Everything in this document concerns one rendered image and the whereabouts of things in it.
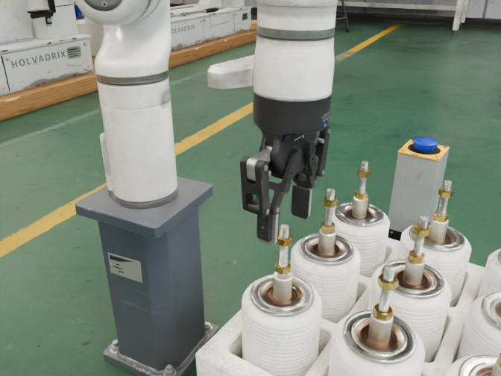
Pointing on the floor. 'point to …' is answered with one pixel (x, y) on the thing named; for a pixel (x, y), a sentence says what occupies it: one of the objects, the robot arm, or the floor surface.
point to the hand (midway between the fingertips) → (285, 218)
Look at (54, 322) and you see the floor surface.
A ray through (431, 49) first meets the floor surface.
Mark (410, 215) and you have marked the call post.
